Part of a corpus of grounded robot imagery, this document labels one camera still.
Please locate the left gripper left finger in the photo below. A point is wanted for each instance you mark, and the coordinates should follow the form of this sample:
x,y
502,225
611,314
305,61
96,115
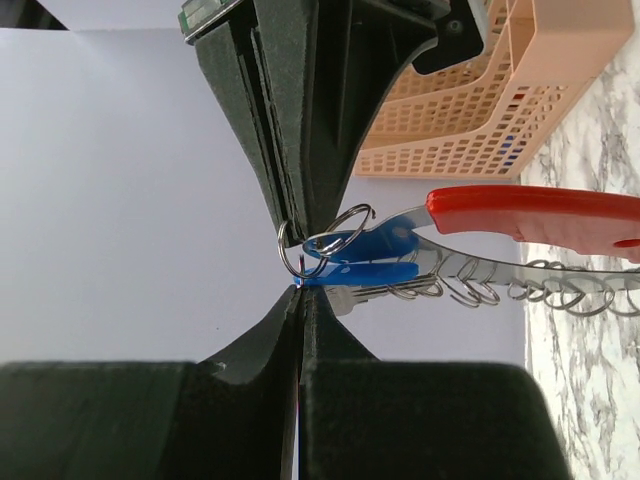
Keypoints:
x,y
230,416

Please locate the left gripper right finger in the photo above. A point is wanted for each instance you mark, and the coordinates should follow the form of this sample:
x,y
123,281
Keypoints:
x,y
364,418

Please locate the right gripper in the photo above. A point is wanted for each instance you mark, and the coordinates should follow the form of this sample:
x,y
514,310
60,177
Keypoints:
x,y
300,83

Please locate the blue tagged key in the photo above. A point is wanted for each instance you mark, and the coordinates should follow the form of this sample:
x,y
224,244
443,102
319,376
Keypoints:
x,y
356,266

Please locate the red handled keyring with rings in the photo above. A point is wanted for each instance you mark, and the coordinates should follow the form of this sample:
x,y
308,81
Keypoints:
x,y
587,223

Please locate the peach desk file organizer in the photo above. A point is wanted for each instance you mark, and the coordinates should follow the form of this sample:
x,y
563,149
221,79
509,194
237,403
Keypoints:
x,y
486,118

